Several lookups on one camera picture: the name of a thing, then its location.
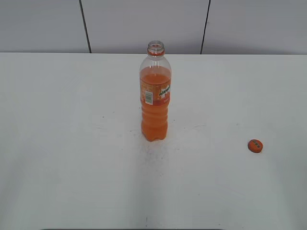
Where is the orange soda plastic bottle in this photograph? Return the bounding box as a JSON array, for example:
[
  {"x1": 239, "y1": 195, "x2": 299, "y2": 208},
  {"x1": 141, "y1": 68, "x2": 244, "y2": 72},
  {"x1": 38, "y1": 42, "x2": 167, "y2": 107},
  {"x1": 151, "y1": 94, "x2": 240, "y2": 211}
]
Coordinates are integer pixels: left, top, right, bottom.
[{"x1": 139, "y1": 40, "x2": 172, "y2": 141}]

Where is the orange bottle cap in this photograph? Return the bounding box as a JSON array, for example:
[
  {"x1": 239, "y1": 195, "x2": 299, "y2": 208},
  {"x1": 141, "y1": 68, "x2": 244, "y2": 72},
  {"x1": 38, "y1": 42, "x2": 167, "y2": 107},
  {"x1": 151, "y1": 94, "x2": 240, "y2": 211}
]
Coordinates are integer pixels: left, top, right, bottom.
[{"x1": 248, "y1": 139, "x2": 263, "y2": 153}]

